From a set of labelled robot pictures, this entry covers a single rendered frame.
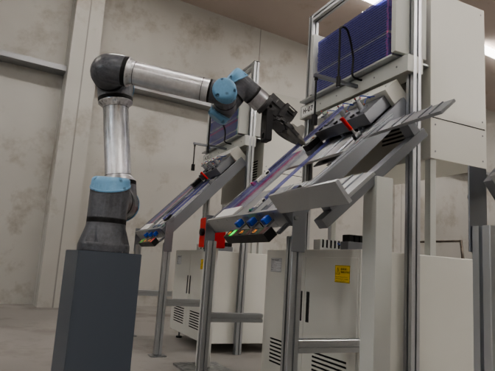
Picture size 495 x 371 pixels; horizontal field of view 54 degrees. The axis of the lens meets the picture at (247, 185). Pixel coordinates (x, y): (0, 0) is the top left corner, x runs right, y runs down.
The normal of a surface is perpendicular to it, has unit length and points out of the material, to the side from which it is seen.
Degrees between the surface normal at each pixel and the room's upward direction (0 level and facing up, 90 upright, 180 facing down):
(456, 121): 90
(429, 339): 90
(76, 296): 90
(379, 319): 90
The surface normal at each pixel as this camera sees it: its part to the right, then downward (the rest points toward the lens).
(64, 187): 0.51, -0.11
